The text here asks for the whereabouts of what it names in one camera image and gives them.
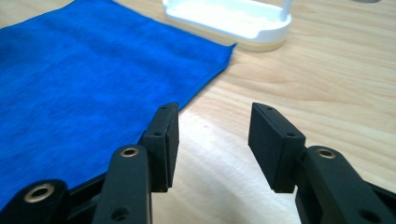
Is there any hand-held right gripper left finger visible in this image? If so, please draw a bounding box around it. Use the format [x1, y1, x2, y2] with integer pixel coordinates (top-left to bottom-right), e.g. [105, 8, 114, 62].
[92, 102, 180, 224]

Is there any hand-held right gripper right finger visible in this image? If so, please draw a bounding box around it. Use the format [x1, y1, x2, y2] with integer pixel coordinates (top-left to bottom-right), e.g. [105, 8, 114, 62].
[247, 102, 396, 224]

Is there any white plastic rack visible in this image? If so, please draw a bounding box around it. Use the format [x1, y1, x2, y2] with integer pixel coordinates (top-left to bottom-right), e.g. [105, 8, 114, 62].
[162, 0, 294, 53]

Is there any blue cloth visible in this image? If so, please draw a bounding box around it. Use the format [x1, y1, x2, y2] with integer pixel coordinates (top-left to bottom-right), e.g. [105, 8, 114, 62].
[0, 0, 237, 211]

